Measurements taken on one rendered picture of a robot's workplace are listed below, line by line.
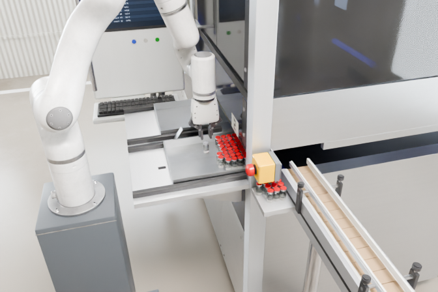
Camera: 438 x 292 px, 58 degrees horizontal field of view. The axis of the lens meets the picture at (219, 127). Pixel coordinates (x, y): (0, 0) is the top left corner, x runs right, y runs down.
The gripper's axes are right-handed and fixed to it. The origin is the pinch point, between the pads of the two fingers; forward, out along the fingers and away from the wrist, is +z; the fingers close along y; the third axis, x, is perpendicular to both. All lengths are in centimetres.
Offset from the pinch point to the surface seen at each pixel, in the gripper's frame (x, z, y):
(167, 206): -74, 97, 12
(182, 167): 7.4, 8.7, 11.0
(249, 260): 25, 46, -10
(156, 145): -7.9, 7.4, 18.5
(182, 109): -38.5, 8.7, 2.7
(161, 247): -39, 97, 21
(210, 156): 3.6, 8.7, -0.7
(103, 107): -61, 14, 40
